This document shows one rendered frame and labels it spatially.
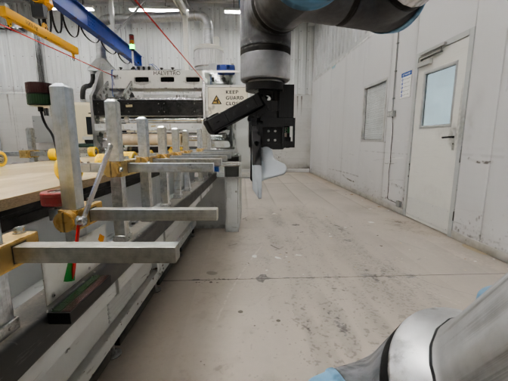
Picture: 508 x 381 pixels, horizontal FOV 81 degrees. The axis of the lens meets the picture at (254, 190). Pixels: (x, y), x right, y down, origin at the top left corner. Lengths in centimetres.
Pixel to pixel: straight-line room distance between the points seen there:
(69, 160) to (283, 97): 53
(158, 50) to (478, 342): 1018
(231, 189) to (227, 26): 745
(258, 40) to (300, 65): 951
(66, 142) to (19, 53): 1101
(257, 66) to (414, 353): 44
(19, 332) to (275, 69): 64
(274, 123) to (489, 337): 42
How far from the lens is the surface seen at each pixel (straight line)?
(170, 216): 80
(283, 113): 55
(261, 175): 49
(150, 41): 1037
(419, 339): 26
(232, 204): 335
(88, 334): 152
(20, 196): 96
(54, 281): 79
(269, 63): 54
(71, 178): 83
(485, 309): 22
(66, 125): 83
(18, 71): 1177
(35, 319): 75
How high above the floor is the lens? 104
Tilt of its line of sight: 10 degrees down
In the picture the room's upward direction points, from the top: straight up
